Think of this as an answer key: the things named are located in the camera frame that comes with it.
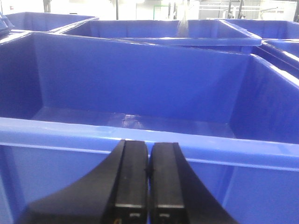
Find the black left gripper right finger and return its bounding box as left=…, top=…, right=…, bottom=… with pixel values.
left=149, top=142, right=237, bottom=224

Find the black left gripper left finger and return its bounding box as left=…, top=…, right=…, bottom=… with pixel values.
left=17, top=140, right=148, bottom=224

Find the blue plastic bin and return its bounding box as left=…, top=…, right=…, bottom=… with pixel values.
left=61, top=20, right=262, bottom=53
left=0, top=32, right=299, bottom=224
left=218, top=19, right=299, bottom=78
left=6, top=12, right=97, bottom=31

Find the blue plastic bin rear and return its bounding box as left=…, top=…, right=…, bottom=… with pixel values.
left=61, top=20, right=262, bottom=53

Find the blue plastic bin far right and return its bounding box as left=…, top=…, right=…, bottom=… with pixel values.
left=218, top=19, right=299, bottom=78

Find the blue plastic bin far left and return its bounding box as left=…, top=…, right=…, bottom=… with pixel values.
left=6, top=12, right=97, bottom=31

